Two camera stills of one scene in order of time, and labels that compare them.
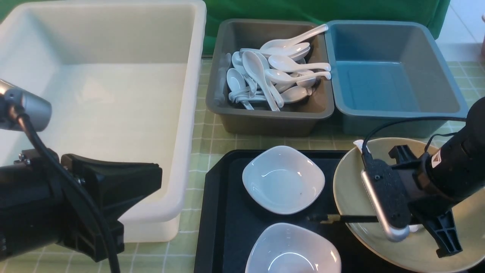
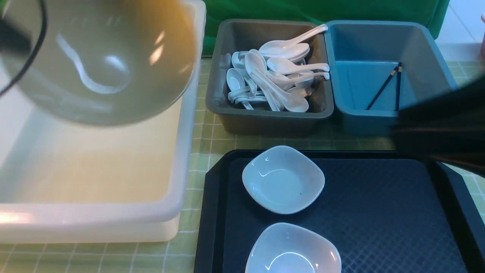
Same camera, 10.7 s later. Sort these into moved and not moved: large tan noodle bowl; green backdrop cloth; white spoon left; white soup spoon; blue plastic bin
Moved: white soup spoon; large tan noodle bowl
Not moved: white spoon left; green backdrop cloth; blue plastic bin
